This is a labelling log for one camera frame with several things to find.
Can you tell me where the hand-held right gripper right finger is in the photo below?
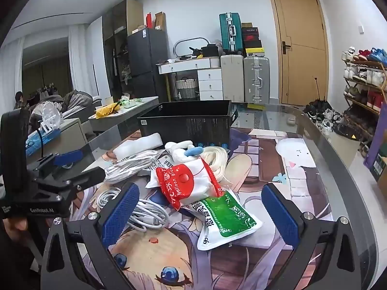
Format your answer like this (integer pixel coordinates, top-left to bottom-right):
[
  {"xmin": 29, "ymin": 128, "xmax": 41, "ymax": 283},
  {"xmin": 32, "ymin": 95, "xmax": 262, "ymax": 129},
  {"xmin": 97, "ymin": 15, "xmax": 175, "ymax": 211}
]
[{"xmin": 260, "ymin": 183, "xmax": 363, "ymax": 290}]

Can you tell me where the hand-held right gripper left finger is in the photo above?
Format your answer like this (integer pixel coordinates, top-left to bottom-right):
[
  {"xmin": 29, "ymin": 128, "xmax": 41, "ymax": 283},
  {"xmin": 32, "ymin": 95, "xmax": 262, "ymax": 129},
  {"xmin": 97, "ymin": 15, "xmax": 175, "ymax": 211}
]
[{"xmin": 41, "ymin": 182, "xmax": 141, "ymax": 290}]

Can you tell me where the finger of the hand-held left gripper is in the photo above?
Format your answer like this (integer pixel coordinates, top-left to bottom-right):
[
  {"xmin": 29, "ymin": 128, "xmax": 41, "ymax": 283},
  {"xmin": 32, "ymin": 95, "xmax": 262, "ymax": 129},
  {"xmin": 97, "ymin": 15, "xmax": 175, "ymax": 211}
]
[
  {"xmin": 30, "ymin": 149, "xmax": 83, "ymax": 179},
  {"xmin": 56, "ymin": 167, "xmax": 106, "ymax": 193}
]

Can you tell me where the white charging cable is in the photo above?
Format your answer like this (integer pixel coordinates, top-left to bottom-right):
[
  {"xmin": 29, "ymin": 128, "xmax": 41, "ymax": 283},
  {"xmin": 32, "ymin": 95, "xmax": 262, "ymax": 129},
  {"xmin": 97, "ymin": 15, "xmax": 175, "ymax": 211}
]
[{"xmin": 97, "ymin": 187, "xmax": 171, "ymax": 233}]

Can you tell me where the green and white packet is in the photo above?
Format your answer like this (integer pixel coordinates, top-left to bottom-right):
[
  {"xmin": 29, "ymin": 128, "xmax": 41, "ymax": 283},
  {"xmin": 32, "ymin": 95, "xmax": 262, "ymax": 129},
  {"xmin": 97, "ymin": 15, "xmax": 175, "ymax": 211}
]
[{"xmin": 181, "ymin": 187, "xmax": 263, "ymax": 251}]

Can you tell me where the white foam wrap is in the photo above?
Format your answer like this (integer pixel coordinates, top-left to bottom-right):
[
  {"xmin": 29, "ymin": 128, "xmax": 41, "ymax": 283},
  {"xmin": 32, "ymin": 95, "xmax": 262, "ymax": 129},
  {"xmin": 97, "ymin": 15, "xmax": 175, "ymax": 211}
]
[{"xmin": 116, "ymin": 133, "xmax": 165, "ymax": 160}]

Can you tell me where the red and white packet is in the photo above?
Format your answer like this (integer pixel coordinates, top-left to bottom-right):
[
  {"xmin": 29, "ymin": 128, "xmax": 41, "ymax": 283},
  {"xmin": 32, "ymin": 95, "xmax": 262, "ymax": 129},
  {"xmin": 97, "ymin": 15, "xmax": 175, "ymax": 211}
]
[{"xmin": 147, "ymin": 157, "xmax": 226, "ymax": 210}]

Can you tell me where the white plush toy blue nose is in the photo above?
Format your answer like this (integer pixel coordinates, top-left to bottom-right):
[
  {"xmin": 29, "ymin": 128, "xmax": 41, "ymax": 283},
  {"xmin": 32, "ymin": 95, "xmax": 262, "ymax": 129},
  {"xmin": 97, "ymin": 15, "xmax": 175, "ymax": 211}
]
[{"xmin": 165, "ymin": 140, "xmax": 204, "ymax": 162}]

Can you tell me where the bagged white rope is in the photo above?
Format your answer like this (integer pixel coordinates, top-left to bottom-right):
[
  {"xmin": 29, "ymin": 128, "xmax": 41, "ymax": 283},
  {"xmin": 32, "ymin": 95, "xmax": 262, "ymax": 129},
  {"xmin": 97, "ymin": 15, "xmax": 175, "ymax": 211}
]
[{"xmin": 200, "ymin": 145, "xmax": 230, "ymax": 185}]

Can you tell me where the black cardboard box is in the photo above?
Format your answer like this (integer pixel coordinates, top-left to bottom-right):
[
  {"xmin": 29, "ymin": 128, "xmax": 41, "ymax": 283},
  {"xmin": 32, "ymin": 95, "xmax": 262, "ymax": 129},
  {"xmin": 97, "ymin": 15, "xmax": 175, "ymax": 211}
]
[{"xmin": 137, "ymin": 100, "xmax": 239, "ymax": 154}]

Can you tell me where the person's left hand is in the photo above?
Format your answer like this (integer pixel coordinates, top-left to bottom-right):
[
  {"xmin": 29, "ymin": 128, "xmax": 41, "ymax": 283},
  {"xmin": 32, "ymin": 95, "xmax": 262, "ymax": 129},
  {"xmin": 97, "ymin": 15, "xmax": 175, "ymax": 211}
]
[{"xmin": 3, "ymin": 217, "xmax": 29, "ymax": 240}]

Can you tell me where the grey side cabinet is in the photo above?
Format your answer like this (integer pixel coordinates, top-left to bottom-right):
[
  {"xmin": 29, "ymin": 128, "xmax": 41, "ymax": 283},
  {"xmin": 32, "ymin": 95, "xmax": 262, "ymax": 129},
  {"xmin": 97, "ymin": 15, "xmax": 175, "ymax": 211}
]
[{"xmin": 26, "ymin": 117, "xmax": 89, "ymax": 158}]

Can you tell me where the blue packet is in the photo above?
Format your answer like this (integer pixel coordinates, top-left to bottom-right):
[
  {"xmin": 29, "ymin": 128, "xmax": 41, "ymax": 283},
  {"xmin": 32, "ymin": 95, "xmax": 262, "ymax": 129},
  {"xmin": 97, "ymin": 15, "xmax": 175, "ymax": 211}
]
[{"xmin": 26, "ymin": 130, "xmax": 59, "ymax": 154}]

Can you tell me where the white printed plastic bag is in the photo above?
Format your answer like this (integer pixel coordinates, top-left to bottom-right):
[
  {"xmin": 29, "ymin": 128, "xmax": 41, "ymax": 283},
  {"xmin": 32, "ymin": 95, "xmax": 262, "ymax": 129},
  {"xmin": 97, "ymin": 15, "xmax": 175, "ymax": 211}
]
[{"xmin": 104, "ymin": 149, "xmax": 170, "ymax": 185}]

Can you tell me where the clear plastic bag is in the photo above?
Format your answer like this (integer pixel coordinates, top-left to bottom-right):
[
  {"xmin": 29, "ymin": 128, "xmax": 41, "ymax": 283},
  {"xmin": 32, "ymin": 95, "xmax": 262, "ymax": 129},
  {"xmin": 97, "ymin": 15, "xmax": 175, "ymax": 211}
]
[{"xmin": 41, "ymin": 101, "xmax": 62, "ymax": 130}]

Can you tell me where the anime printed desk mat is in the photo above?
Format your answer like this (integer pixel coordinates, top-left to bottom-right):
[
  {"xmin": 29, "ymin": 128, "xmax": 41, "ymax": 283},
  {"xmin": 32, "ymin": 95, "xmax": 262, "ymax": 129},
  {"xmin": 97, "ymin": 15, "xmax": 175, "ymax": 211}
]
[{"xmin": 69, "ymin": 127, "xmax": 335, "ymax": 290}]

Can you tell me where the grey jacket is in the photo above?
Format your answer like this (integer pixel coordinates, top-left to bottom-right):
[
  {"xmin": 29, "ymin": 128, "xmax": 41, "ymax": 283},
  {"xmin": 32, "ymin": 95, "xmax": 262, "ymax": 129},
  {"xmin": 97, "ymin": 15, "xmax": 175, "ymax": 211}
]
[{"xmin": 62, "ymin": 90, "xmax": 94, "ymax": 112}]

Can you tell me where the yellow bag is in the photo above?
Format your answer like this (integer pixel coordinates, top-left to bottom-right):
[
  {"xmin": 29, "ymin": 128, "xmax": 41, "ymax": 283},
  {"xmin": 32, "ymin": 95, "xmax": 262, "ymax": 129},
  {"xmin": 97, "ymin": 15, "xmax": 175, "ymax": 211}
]
[{"xmin": 95, "ymin": 102, "xmax": 121, "ymax": 118}]

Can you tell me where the grey coffee table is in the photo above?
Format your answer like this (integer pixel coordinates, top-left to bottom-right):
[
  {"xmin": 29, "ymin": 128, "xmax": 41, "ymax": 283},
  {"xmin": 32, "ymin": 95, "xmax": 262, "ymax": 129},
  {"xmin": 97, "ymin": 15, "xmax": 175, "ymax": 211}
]
[{"xmin": 88, "ymin": 96, "xmax": 160, "ymax": 133}]

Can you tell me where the green and white pack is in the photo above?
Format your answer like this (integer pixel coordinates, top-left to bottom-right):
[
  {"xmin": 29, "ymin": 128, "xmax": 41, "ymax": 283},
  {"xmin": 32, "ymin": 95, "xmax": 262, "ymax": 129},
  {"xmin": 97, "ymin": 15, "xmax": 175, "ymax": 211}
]
[{"xmin": 119, "ymin": 95, "xmax": 142, "ymax": 108}]

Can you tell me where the white curtain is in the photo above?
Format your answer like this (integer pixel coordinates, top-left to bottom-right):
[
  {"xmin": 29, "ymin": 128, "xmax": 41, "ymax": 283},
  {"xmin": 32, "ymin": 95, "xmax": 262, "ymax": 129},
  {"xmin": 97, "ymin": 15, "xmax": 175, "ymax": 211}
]
[{"xmin": 68, "ymin": 16, "xmax": 103, "ymax": 97}]

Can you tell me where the pile of shoes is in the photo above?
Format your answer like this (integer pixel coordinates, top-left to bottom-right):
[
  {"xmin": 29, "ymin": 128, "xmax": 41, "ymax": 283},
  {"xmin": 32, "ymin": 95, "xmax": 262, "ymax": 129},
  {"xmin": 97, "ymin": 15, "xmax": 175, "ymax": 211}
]
[{"xmin": 302, "ymin": 100, "xmax": 342, "ymax": 136}]

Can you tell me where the brown cardboard box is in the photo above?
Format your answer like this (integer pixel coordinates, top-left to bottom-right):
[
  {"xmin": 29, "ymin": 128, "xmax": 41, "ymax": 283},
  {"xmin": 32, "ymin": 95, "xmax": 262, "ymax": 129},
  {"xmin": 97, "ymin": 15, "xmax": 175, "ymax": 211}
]
[{"xmin": 375, "ymin": 155, "xmax": 387, "ymax": 191}]

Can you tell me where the black umbrella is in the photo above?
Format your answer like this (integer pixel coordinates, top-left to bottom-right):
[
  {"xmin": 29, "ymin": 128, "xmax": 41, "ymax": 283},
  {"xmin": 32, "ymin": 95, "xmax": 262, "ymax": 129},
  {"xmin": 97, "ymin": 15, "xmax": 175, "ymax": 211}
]
[{"xmin": 304, "ymin": 78, "xmax": 331, "ymax": 115}]

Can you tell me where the black refrigerator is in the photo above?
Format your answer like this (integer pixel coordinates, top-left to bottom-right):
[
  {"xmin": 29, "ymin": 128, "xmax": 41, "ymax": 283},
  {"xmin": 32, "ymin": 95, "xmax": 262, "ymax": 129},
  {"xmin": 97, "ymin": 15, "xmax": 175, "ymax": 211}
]
[{"xmin": 126, "ymin": 28, "xmax": 170, "ymax": 95}]

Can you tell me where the wicker basket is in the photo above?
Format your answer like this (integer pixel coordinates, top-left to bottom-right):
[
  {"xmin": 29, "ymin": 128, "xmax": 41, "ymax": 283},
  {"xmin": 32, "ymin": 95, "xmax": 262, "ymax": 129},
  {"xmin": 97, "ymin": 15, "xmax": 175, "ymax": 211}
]
[{"xmin": 175, "ymin": 78, "xmax": 198, "ymax": 100}]

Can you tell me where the silver suitcase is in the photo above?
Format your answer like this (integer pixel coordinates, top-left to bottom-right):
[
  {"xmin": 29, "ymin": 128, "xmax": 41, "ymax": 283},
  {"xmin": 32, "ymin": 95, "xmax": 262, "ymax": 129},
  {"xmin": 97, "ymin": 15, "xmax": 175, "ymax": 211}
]
[{"xmin": 243, "ymin": 56, "xmax": 270, "ymax": 105}]

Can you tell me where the beige suitcase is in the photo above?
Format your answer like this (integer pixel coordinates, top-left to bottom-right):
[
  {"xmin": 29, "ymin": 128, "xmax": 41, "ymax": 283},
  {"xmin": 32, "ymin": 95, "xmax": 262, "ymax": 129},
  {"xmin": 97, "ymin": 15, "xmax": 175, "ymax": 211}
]
[{"xmin": 220, "ymin": 54, "xmax": 245, "ymax": 102}]

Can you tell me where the shoe rack with shoes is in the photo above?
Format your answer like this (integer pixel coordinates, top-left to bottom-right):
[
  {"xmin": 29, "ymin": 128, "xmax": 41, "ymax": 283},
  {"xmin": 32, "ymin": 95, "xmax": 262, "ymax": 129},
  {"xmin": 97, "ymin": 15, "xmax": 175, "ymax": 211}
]
[{"xmin": 342, "ymin": 47, "xmax": 387, "ymax": 145}]

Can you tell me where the dark wardrobe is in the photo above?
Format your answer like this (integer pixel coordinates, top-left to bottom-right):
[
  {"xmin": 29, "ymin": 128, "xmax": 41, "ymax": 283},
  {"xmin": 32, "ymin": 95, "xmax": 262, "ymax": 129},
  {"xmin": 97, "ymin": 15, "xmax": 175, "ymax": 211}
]
[{"xmin": 102, "ymin": 0, "xmax": 144, "ymax": 97}]

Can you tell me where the white desk with drawers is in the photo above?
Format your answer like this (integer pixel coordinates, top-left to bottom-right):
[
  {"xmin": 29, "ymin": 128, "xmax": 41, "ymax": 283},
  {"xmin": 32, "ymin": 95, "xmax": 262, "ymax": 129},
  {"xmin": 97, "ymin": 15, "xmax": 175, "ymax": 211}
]
[{"xmin": 156, "ymin": 58, "xmax": 224, "ymax": 101}]

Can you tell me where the tall cardboard box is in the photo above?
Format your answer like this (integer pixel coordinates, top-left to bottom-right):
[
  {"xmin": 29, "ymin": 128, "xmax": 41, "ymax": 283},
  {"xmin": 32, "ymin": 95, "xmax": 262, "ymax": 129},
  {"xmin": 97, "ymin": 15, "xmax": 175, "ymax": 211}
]
[{"xmin": 155, "ymin": 11, "xmax": 167, "ymax": 31}]

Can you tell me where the black bag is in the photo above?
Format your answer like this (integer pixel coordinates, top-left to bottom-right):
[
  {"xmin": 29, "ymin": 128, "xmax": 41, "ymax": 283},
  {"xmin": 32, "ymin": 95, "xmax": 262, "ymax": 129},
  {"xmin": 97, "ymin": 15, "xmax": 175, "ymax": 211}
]
[{"xmin": 200, "ymin": 44, "xmax": 220, "ymax": 57}]

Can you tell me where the wooden door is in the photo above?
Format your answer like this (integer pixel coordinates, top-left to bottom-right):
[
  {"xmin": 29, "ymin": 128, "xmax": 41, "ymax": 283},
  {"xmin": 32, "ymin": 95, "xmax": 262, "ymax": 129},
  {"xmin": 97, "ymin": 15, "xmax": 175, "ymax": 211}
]
[{"xmin": 268, "ymin": 0, "xmax": 330, "ymax": 106}]

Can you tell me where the black shoe box red print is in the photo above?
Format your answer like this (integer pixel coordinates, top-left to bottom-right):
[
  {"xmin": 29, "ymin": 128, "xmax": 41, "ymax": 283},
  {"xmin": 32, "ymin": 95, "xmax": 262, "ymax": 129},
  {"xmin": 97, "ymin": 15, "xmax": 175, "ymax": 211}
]
[{"xmin": 242, "ymin": 27, "xmax": 261, "ymax": 48}]

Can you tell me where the teal suitcase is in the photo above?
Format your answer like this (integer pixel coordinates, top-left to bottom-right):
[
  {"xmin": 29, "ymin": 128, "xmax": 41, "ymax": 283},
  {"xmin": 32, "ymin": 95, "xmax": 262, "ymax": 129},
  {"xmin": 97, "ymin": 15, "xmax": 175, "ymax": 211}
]
[{"xmin": 219, "ymin": 13, "xmax": 243, "ymax": 55}]

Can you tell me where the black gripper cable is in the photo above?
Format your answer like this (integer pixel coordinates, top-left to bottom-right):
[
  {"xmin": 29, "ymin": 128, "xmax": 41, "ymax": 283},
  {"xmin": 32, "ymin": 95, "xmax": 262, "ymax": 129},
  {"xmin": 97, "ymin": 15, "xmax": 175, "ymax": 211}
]
[{"xmin": 29, "ymin": 128, "xmax": 46, "ymax": 160}]

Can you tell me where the white oval frame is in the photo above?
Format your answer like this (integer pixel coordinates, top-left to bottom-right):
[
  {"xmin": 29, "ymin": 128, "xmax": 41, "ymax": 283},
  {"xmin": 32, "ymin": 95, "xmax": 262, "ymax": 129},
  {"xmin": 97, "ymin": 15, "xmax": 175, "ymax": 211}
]
[{"xmin": 173, "ymin": 37, "xmax": 211, "ymax": 56}]

